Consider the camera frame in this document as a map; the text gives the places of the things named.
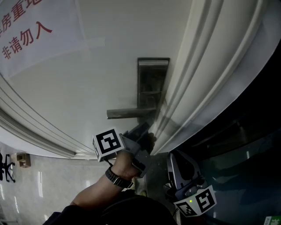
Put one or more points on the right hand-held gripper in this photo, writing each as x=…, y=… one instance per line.
x=188, y=194

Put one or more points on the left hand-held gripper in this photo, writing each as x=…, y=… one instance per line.
x=108, y=142

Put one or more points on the person's left forearm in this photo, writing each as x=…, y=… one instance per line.
x=94, y=191

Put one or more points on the silver door lock plate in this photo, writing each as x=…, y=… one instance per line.
x=151, y=72

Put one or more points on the white door with handle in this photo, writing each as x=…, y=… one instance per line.
x=98, y=88

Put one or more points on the paper sign with red text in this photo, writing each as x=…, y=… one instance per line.
x=33, y=44

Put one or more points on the person's left hand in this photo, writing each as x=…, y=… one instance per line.
x=124, y=164

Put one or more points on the black wristwatch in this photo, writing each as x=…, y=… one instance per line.
x=114, y=179

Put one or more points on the person's shirt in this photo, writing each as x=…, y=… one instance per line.
x=131, y=211

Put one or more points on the brown cardboard box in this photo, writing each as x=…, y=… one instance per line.
x=23, y=160

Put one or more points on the black office chair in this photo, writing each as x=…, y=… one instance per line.
x=5, y=169

